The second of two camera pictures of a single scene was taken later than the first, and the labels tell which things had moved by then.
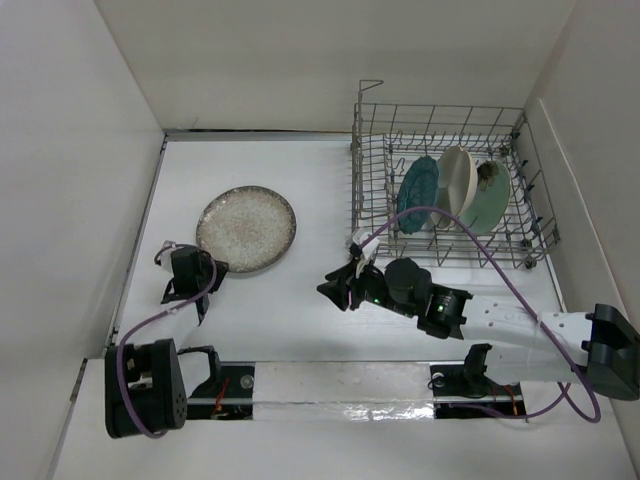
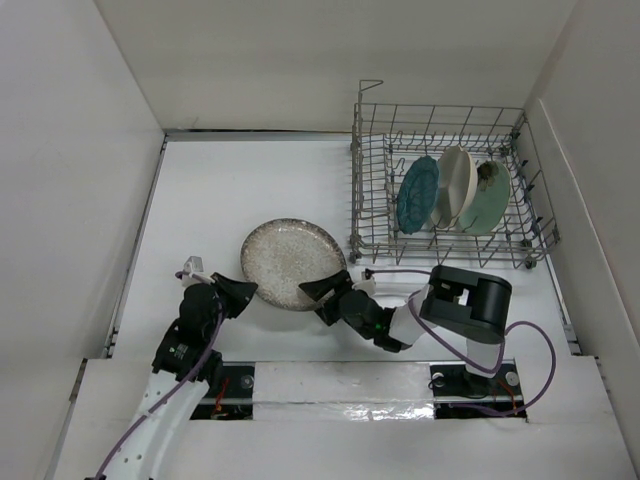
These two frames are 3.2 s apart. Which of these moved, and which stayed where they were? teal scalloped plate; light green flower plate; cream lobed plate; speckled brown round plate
Moved: speckled brown round plate
Stayed: teal scalloped plate; cream lobed plate; light green flower plate
